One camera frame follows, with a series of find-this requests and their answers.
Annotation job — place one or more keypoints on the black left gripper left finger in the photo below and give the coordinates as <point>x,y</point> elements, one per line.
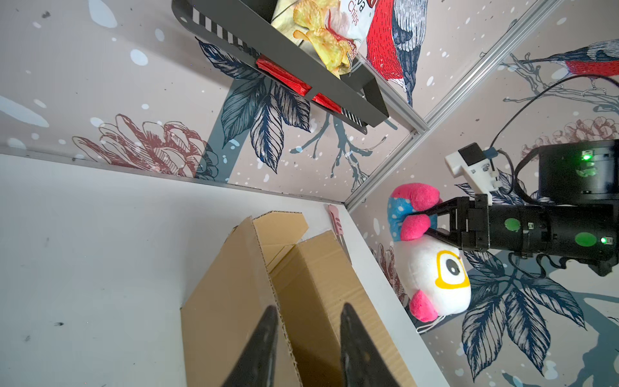
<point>257,363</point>

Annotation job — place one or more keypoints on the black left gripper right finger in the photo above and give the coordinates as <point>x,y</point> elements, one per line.
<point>362,364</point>

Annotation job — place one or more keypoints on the colourful plush toy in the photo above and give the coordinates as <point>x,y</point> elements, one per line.
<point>431,272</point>

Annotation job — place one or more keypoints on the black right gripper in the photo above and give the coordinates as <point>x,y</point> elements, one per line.
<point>525,230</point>

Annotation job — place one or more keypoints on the Chuba cassava chips bag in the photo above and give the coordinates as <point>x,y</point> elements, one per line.
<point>331,31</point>

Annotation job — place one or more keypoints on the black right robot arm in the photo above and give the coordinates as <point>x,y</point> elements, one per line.
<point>569,207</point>

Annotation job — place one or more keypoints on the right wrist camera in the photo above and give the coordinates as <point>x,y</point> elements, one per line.
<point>471,163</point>

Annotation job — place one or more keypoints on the black wire wall basket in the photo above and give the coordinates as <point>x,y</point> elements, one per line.
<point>243,29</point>

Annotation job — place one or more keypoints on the brown cardboard express box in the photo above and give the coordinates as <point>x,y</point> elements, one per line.
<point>268,268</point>

